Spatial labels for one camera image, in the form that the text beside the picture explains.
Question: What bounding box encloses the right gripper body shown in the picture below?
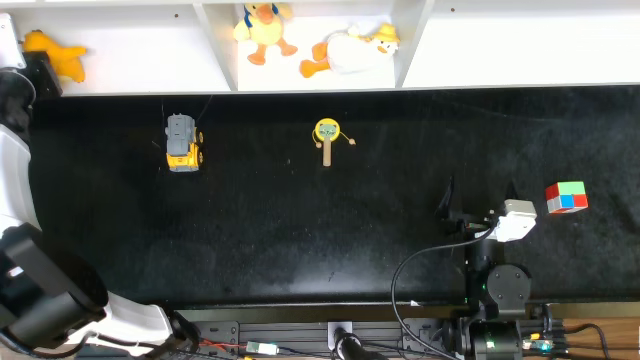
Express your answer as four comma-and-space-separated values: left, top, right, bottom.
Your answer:
447, 212, 496, 239

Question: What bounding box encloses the many-coloured puzzle cube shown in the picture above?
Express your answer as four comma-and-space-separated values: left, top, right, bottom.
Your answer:
544, 180, 590, 215

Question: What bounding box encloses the yellow rattle drum toy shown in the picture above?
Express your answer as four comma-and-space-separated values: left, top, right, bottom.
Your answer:
311, 117, 357, 168

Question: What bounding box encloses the grey and yellow toy truck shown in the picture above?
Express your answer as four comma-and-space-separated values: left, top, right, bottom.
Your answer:
165, 113, 205, 174

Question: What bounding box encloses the yellow rubber duck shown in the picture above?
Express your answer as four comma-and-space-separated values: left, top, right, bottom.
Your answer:
22, 29, 89, 84

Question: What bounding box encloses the white shelf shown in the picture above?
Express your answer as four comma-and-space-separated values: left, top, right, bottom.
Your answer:
0, 0, 640, 99

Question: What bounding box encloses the white plush duck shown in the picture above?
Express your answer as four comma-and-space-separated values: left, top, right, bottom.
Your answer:
299, 22, 401, 79

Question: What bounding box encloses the yellow plush duck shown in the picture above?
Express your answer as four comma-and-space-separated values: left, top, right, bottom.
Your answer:
233, 2, 299, 67

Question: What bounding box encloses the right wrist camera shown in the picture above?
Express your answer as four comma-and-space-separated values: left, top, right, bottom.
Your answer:
487, 198, 539, 243

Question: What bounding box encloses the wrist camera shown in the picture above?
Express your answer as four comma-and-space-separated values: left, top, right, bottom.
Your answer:
487, 198, 539, 243
0, 12, 27, 71

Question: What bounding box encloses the black cable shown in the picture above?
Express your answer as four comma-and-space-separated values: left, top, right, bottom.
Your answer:
389, 227, 496, 360

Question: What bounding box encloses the mounting rail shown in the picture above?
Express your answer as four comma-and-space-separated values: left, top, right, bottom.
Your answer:
172, 305, 614, 360

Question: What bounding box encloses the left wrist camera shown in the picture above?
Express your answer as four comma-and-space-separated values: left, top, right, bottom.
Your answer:
0, 12, 27, 71

